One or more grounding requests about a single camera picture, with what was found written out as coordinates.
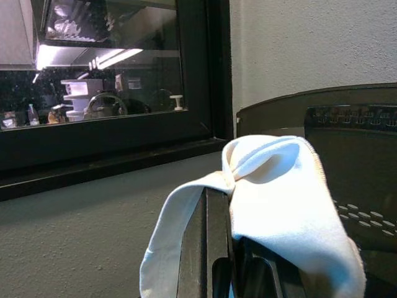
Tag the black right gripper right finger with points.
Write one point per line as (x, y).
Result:
(257, 276)

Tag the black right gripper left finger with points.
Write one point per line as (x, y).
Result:
(204, 242)

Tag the white garment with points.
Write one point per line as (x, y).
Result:
(279, 198)

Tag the white spool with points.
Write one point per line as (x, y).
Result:
(177, 104)

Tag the dark transparent washer lid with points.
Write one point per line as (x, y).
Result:
(341, 161)

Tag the black framed window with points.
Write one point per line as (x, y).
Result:
(93, 146)

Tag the metal kettle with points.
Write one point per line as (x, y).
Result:
(102, 107)

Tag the white stacked containers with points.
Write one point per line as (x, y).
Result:
(80, 90)

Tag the clear bottle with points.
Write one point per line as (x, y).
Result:
(33, 116)

